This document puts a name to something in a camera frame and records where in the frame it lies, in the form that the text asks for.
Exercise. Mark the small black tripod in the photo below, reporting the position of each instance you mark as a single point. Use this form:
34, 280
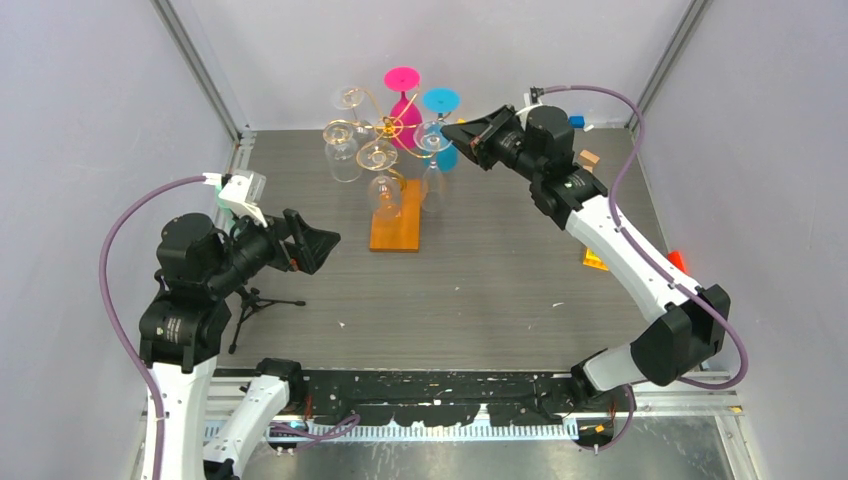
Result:
251, 303

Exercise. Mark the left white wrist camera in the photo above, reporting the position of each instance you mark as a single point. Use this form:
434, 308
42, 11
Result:
241, 190

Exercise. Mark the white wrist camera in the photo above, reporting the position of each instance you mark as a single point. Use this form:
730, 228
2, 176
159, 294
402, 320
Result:
241, 190
532, 100

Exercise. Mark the blue wine glass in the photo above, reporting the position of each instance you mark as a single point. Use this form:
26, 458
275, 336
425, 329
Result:
441, 101

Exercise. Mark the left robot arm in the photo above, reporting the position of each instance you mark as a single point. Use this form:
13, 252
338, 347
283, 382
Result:
181, 333

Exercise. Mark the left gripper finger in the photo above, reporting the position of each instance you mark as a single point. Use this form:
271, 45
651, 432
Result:
296, 227
322, 243

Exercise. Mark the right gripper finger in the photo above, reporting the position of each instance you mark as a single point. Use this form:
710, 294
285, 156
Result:
485, 127
472, 140

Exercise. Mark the red toy block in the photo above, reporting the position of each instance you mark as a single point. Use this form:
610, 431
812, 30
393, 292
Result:
676, 258

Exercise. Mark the wooden toy block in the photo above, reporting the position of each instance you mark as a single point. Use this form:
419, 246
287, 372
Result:
588, 160

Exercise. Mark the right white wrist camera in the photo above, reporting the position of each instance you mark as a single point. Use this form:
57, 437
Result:
532, 100

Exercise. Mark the colourful toy brick building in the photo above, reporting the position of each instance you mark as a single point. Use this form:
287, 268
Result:
590, 259

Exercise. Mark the orange wooden rack base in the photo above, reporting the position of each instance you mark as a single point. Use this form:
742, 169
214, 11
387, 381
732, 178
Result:
397, 228

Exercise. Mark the gold wire wine glass rack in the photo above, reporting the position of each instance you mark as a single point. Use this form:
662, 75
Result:
382, 130

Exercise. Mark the mint green cup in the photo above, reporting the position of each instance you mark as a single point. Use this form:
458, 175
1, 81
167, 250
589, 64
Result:
223, 207

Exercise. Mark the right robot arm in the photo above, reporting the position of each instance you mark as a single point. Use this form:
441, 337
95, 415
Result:
682, 331

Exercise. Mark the pink wine glass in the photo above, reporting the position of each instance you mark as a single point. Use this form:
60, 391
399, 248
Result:
404, 115

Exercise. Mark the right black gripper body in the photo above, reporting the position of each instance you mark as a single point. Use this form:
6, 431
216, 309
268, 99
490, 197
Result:
505, 147

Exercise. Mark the clear ribbed wine glass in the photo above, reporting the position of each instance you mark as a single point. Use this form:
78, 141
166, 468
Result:
384, 191

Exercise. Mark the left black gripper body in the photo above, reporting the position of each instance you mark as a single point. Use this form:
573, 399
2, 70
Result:
256, 245

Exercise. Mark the clear flute glass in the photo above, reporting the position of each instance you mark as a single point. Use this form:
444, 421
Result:
432, 166

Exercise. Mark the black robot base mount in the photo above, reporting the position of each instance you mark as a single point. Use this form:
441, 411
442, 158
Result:
445, 406

